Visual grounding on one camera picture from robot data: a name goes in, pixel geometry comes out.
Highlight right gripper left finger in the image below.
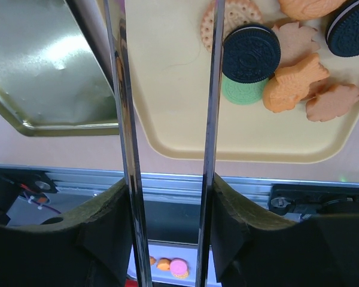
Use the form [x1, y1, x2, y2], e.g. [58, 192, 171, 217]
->
[0, 179, 132, 286]

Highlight black sandwich cookie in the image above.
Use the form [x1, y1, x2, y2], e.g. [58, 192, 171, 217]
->
[222, 23, 281, 84]
[325, 0, 359, 57]

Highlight gold tin lid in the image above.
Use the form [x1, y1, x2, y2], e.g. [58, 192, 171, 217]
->
[0, 1, 118, 137]

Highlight green sandwich cookie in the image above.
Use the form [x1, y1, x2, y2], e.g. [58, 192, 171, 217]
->
[221, 75, 269, 105]

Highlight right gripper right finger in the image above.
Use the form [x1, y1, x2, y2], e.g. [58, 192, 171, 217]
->
[211, 176, 359, 286]

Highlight metal tray at bottom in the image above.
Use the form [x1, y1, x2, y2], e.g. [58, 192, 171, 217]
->
[125, 239, 219, 287]

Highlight metal serving tongs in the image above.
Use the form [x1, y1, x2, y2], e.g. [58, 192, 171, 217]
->
[104, 1, 225, 286]

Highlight aluminium mounting rail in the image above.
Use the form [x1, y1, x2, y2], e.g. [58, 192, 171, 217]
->
[0, 165, 359, 207]

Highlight yellow serving tray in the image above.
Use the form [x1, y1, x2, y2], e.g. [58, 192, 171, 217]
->
[125, 1, 359, 163]

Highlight beige round biscuit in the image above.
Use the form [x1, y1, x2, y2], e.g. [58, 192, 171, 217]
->
[200, 0, 263, 52]

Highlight tan flower cookie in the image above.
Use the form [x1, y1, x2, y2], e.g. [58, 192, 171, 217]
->
[272, 22, 321, 69]
[306, 84, 359, 122]

